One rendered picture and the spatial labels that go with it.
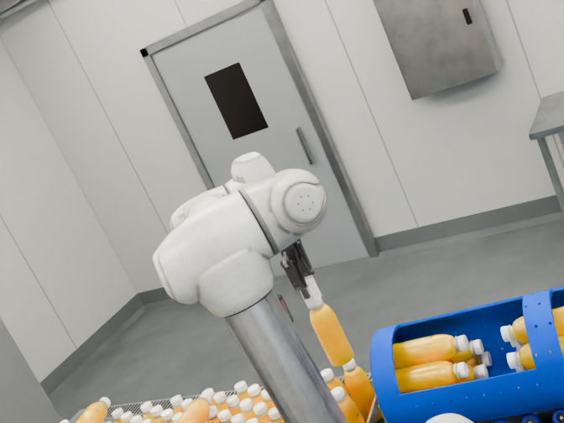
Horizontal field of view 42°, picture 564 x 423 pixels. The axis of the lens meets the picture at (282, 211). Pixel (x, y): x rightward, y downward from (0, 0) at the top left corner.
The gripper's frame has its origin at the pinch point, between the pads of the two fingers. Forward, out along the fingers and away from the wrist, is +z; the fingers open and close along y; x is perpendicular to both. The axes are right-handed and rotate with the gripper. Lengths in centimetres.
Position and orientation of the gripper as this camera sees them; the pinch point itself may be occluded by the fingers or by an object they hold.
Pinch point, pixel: (310, 292)
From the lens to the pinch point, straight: 196.6
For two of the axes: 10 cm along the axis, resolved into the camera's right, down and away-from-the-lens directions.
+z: 4.0, 8.5, 3.4
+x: -8.8, 2.7, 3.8
